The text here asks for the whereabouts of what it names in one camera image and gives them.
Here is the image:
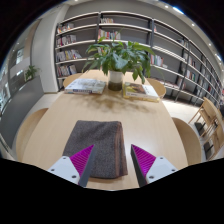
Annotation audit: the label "small potted green plant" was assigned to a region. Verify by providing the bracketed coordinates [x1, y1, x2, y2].
[24, 64, 40, 81]

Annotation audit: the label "slatted wooden chair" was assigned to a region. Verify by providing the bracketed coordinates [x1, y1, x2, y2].
[188, 97, 224, 161]

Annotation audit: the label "white cover book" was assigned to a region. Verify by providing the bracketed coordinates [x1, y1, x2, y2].
[64, 78, 107, 95]

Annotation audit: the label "yellow cover book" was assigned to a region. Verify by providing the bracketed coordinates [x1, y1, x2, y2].
[123, 81, 160, 103]

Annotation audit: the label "dark metal bookshelf unit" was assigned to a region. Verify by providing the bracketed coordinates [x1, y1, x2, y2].
[54, 9, 224, 108]

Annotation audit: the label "green plant in glass vase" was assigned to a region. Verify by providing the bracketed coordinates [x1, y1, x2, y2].
[81, 35, 156, 92]

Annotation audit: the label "grey low counter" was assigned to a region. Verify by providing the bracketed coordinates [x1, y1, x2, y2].
[0, 75, 45, 148]

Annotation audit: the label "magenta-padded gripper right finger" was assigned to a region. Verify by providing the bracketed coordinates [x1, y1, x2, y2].
[130, 144, 178, 188]

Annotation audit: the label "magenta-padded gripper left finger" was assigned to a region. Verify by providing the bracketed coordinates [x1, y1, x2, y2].
[47, 144, 97, 188]

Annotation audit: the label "zigzag striped grey towel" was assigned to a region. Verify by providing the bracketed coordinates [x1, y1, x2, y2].
[62, 119, 129, 179]

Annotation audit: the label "ceiling spot lights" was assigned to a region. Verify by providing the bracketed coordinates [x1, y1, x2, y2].
[163, 3, 223, 62]

